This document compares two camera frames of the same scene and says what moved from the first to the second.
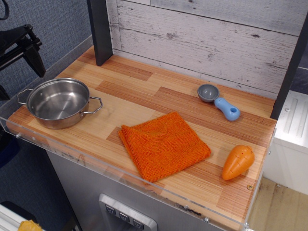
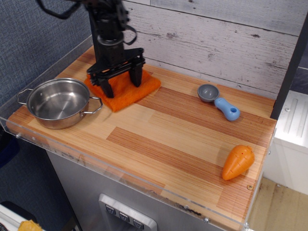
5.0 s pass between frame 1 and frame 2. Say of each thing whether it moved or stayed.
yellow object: stayed
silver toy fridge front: stayed
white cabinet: stayed
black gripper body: moved
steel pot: stayed
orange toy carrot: stayed
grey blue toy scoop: stayed
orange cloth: moved
